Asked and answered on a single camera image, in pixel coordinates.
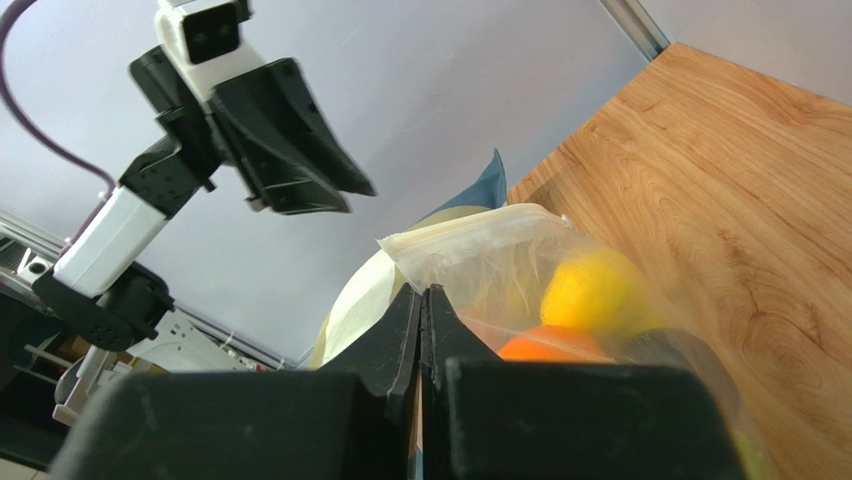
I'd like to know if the yellow fake lemon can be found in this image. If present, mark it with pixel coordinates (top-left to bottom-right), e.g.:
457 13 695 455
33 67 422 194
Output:
540 247 663 338

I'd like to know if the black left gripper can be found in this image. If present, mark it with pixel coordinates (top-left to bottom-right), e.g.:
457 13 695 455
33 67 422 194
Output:
119 46 376 220

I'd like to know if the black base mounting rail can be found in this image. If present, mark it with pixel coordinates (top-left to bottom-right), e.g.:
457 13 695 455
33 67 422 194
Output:
0 212 294 467

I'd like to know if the orange fake orange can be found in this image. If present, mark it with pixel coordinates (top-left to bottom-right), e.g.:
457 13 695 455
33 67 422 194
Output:
497 325 614 364

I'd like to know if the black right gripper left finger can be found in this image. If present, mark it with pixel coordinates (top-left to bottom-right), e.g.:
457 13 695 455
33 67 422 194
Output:
50 286 421 479

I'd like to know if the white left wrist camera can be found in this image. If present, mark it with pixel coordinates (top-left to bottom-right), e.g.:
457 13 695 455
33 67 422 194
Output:
154 0 264 103

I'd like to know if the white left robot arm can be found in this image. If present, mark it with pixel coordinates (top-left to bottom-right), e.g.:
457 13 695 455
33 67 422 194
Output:
33 45 375 352

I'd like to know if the clear dotted zip bag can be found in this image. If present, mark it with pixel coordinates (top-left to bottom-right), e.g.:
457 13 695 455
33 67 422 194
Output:
380 203 778 479

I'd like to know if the blue beige checked pillow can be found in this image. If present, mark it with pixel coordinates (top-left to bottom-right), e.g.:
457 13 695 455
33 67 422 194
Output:
307 150 508 369

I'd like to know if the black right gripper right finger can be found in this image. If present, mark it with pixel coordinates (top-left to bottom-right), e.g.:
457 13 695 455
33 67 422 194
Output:
421 285 746 479

